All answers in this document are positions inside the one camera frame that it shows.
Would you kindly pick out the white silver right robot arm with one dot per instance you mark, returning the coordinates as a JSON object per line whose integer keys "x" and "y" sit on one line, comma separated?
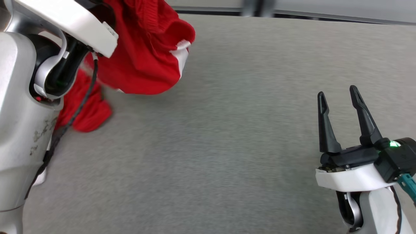
{"x": 377, "y": 211}

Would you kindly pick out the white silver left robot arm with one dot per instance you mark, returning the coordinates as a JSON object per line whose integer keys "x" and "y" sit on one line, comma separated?
{"x": 19, "y": 113}

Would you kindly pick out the grey metal frame rail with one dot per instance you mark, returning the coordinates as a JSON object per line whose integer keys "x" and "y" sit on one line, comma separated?
{"x": 325, "y": 15}

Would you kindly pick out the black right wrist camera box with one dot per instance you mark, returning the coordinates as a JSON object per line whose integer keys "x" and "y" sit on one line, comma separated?
{"x": 398, "y": 159}

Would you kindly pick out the teal right camera connector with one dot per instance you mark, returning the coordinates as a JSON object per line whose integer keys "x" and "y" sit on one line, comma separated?
{"x": 409, "y": 185}

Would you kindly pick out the red garment with white trim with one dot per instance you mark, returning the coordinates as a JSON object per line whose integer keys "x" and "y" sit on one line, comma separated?
{"x": 139, "y": 65}

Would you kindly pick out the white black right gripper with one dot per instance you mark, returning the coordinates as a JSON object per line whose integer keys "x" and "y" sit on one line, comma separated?
{"x": 351, "y": 177}

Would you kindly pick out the grey metal frame post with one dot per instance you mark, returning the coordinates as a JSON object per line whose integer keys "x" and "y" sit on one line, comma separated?
{"x": 256, "y": 7}

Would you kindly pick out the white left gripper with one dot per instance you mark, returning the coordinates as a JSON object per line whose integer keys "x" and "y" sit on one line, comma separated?
{"x": 78, "y": 24}

